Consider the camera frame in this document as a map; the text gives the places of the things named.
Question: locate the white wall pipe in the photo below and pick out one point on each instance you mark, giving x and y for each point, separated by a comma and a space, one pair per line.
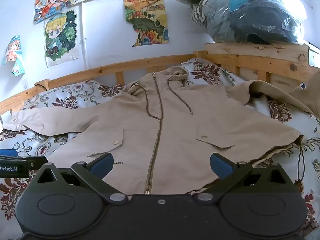
85, 47

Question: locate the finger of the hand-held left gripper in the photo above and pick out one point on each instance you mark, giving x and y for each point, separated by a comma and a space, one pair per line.
30, 162

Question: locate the cartoon girl wall poster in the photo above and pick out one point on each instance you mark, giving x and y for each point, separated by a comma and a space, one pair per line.
53, 2

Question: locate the clear plastic bag of clothes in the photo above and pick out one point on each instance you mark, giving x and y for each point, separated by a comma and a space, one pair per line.
250, 10

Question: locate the blonde cartoon figure wall poster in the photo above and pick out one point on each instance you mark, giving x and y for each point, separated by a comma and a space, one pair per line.
60, 38

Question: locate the pale wooden plank shelf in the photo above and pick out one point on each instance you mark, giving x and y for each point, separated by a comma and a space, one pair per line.
250, 50

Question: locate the beige zip jacket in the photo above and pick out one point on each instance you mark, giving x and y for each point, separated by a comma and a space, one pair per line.
175, 120

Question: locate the wooden bed frame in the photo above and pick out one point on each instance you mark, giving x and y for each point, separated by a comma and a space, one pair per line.
107, 68

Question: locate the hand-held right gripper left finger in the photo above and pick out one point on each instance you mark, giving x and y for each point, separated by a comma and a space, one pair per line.
102, 163

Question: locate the floral bed sheet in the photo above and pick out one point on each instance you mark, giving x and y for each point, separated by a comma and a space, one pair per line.
75, 92

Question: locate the torn pastel wall poster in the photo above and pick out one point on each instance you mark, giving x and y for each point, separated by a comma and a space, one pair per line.
13, 55

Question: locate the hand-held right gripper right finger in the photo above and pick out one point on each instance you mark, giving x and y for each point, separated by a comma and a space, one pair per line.
218, 163

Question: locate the landscape wall poster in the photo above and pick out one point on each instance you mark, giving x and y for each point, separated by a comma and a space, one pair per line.
146, 20

